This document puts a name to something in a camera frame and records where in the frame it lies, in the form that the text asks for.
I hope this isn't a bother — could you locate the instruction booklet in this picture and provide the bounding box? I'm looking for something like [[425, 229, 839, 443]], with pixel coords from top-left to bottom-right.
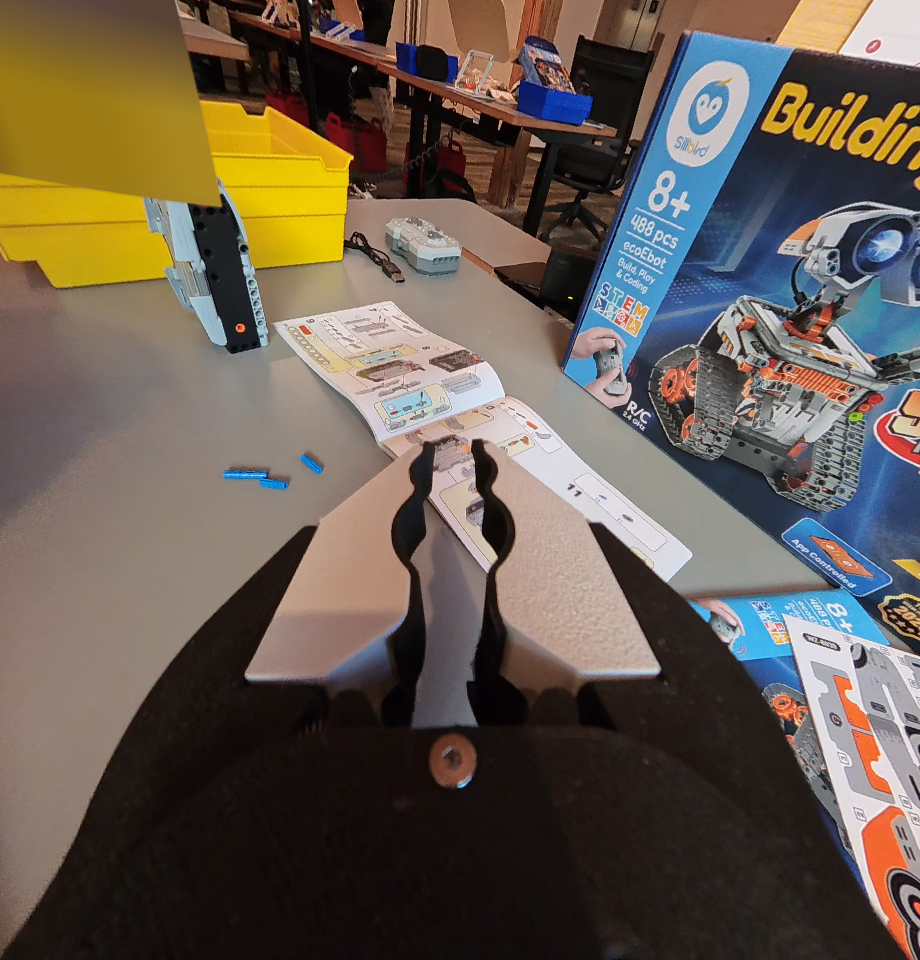
[[272, 300, 693, 582]]

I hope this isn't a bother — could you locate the black electronic device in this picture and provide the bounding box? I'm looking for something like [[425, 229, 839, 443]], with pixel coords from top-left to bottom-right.
[[497, 247, 597, 324]]

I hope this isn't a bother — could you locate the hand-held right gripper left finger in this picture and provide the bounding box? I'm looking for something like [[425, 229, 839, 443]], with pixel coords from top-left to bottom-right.
[[246, 440, 437, 727]]

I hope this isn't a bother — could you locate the white instruction poster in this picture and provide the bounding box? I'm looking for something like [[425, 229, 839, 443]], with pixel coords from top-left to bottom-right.
[[838, 0, 920, 70]]

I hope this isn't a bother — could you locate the black usb cable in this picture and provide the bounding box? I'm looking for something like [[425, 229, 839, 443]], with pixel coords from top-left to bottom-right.
[[345, 231, 406, 285]]

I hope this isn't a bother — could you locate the yellow plastic parts bin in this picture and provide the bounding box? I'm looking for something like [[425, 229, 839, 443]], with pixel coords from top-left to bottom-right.
[[0, 101, 353, 226]]

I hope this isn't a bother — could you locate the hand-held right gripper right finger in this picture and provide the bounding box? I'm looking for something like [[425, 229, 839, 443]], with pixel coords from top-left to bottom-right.
[[470, 438, 662, 726]]

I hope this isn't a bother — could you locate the grey battery box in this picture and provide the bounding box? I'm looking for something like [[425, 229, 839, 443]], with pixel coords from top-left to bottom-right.
[[385, 217, 463, 276]]

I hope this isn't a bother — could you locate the grey black robot body model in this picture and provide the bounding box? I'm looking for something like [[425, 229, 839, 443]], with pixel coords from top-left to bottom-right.
[[143, 178, 271, 355]]

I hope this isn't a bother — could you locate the blue closed booklet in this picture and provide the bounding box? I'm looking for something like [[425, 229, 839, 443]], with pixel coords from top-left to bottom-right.
[[688, 588, 892, 864]]

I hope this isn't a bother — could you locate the blue robot kit box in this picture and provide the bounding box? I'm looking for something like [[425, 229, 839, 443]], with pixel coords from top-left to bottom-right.
[[561, 30, 920, 654]]

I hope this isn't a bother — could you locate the black office chair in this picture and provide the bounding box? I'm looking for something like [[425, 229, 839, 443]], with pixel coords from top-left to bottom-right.
[[538, 36, 656, 241]]

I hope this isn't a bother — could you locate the blue toy kit box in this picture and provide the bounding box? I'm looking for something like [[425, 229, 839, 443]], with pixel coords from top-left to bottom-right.
[[518, 36, 577, 95]]

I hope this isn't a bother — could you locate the clear plastic tray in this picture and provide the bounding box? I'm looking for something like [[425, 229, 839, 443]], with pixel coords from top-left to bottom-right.
[[456, 48, 517, 102]]

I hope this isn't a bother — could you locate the blue plastic bin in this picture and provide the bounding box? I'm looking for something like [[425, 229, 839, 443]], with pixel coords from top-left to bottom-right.
[[516, 78, 593, 126], [396, 41, 461, 84]]

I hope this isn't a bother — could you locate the red bag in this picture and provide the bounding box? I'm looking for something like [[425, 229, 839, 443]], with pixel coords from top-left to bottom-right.
[[265, 90, 311, 129], [403, 135, 468, 200], [325, 112, 389, 177]]

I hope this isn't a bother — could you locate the sticker sheet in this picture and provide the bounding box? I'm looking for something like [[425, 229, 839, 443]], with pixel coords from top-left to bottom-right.
[[782, 615, 920, 960]]

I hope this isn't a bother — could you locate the wooden table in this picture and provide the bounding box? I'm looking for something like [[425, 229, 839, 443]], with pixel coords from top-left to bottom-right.
[[310, 33, 618, 237]]

